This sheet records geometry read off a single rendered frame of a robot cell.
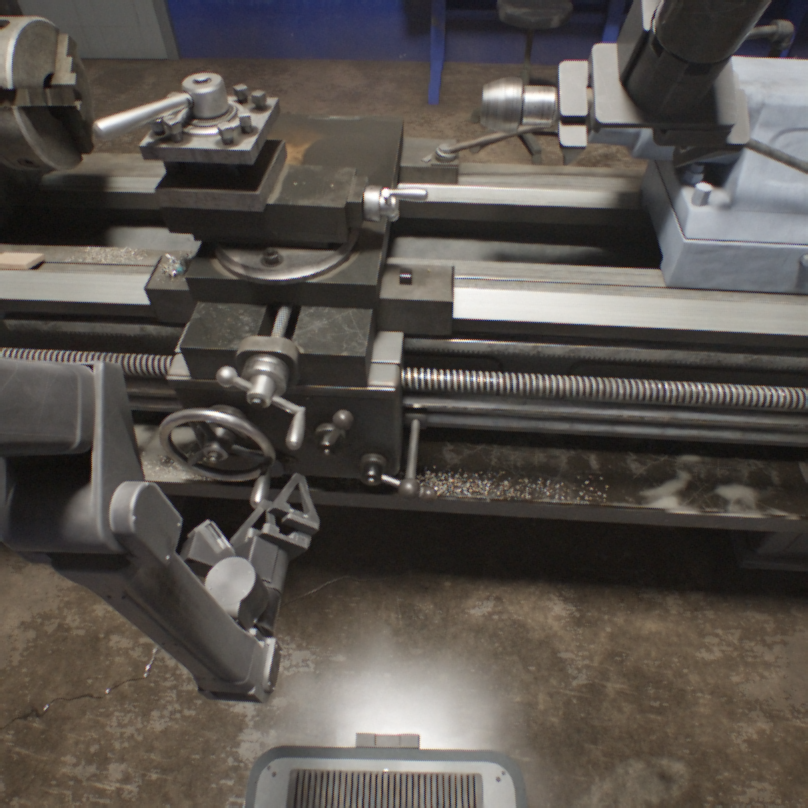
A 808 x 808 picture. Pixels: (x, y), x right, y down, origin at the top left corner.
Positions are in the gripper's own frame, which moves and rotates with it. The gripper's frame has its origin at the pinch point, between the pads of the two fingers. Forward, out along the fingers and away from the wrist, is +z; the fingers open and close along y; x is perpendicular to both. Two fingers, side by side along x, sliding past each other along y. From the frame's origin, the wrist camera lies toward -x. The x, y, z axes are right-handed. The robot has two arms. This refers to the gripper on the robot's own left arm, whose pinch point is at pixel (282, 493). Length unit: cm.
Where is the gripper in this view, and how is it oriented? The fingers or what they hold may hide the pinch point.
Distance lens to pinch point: 88.7
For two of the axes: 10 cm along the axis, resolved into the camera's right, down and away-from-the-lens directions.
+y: -6.0, 4.7, 6.5
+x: 8.0, 4.3, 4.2
